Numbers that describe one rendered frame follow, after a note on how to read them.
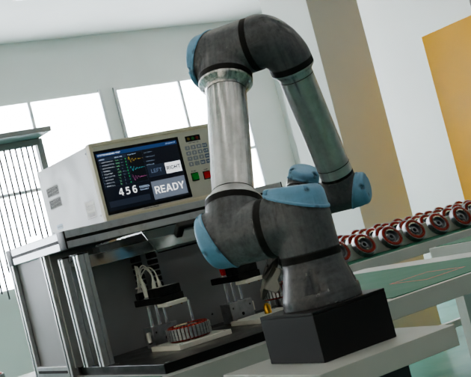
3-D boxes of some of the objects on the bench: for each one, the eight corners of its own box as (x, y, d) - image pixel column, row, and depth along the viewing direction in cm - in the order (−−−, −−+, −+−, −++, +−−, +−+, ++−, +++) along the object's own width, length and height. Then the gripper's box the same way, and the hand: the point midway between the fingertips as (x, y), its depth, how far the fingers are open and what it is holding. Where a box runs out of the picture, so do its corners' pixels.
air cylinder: (256, 316, 257) (251, 296, 258) (234, 323, 253) (229, 304, 253) (246, 317, 262) (241, 298, 262) (224, 324, 257) (219, 304, 258)
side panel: (84, 374, 243) (54, 253, 245) (73, 377, 242) (43, 256, 243) (45, 375, 267) (19, 265, 268) (36, 378, 265) (9, 267, 266)
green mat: (546, 246, 271) (545, 245, 271) (392, 298, 237) (392, 297, 237) (344, 276, 349) (343, 275, 349) (207, 319, 316) (207, 318, 316)
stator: (221, 330, 231) (217, 316, 232) (185, 342, 224) (182, 327, 224) (195, 333, 240) (191, 319, 240) (160, 345, 233) (156, 330, 233)
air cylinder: (182, 340, 244) (176, 319, 244) (156, 348, 240) (151, 327, 240) (172, 341, 248) (167, 320, 249) (148, 348, 244) (143, 328, 244)
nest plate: (308, 308, 243) (307, 304, 243) (262, 323, 235) (261, 319, 235) (276, 312, 256) (275, 307, 256) (231, 326, 247) (229, 322, 248)
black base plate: (382, 301, 238) (380, 292, 238) (166, 374, 203) (163, 363, 203) (278, 312, 277) (276, 304, 277) (81, 375, 242) (79, 366, 242)
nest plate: (232, 333, 230) (231, 328, 230) (180, 350, 222) (179, 345, 222) (202, 336, 242) (200, 330, 243) (152, 351, 234) (150, 347, 234)
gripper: (279, 242, 220) (269, 315, 228) (338, 227, 230) (327, 296, 239) (257, 226, 226) (248, 297, 235) (316, 212, 236) (306, 280, 245)
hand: (281, 290), depth 238 cm, fingers closed on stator, 13 cm apart
